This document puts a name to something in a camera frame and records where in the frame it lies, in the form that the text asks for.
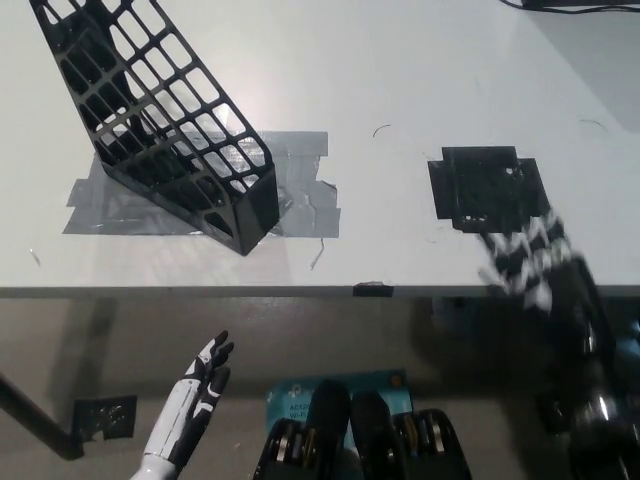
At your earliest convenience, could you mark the black flat device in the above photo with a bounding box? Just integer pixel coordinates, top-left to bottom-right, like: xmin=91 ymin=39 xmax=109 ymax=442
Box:
xmin=519 ymin=0 xmax=640 ymax=9

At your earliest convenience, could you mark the black floor tape patch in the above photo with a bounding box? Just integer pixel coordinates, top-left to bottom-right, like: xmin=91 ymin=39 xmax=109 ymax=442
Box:
xmin=72 ymin=394 xmax=139 ymax=444
xmin=533 ymin=393 xmax=577 ymax=434

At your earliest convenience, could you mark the teal label box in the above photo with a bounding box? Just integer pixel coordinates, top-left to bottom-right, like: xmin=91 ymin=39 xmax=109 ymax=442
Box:
xmin=266 ymin=369 xmax=417 ymax=451

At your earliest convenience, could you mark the black cable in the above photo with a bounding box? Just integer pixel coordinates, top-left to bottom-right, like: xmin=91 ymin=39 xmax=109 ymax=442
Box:
xmin=499 ymin=0 xmax=640 ymax=17

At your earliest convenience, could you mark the black table leg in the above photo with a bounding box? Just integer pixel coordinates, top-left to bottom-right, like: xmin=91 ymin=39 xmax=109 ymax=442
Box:
xmin=0 ymin=372 xmax=84 ymax=462

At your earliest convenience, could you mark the black mesh file shelf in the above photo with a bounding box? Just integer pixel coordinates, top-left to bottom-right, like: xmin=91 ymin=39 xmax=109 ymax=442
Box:
xmin=28 ymin=0 xmax=279 ymax=258

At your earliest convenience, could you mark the large square black tape patch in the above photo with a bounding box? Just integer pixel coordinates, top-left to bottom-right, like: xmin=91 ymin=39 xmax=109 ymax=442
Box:
xmin=427 ymin=145 xmax=554 ymax=235

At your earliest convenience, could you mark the grey tape patch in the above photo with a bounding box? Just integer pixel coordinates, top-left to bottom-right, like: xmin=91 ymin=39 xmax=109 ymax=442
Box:
xmin=61 ymin=130 xmax=343 ymax=239

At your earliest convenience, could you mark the small black tape strip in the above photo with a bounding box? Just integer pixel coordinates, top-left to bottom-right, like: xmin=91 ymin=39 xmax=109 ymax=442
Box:
xmin=351 ymin=281 xmax=397 ymax=299

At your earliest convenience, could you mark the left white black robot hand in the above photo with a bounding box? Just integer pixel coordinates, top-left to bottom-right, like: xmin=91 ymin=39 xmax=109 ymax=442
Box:
xmin=141 ymin=329 xmax=236 ymax=464

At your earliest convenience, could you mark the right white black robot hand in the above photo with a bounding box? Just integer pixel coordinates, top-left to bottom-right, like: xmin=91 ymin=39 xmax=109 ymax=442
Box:
xmin=476 ymin=206 xmax=604 ymax=351

